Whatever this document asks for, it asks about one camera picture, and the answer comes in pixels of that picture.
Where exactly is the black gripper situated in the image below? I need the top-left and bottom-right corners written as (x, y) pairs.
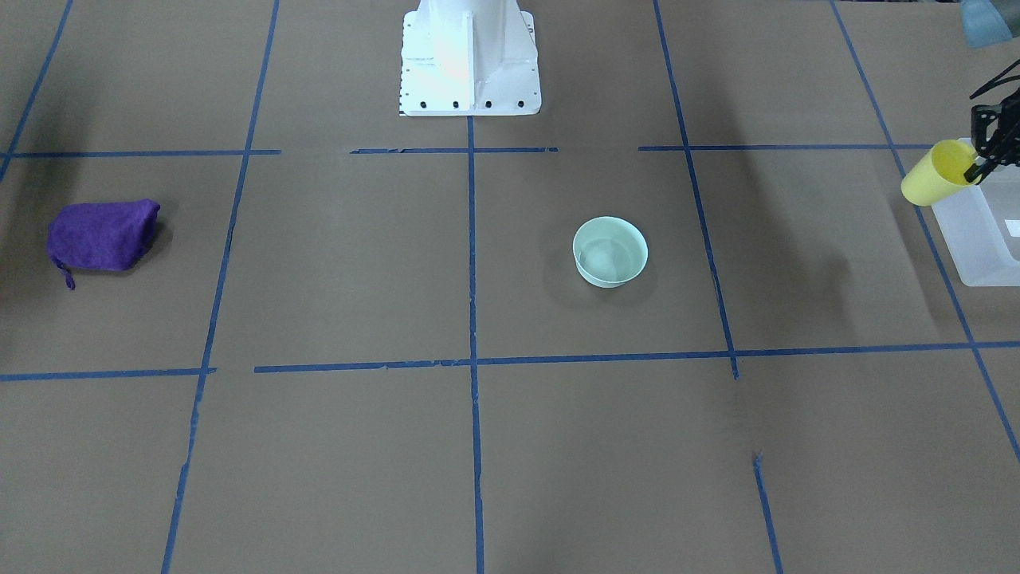
top-left (964, 88), bottom-right (1019, 184)

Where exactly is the mint green bowl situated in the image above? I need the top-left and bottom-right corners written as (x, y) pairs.
top-left (571, 217), bottom-right (649, 289)

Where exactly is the purple cloth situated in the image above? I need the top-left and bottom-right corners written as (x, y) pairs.
top-left (46, 199), bottom-right (161, 291)

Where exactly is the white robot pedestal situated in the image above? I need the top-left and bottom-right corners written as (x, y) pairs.
top-left (398, 1), bottom-right (543, 117)

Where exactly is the yellow plastic cup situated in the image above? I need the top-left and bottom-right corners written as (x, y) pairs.
top-left (900, 138), bottom-right (979, 207)

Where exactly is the clear plastic storage box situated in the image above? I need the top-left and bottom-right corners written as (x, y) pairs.
top-left (932, 166), bottom-right (1019, 288)

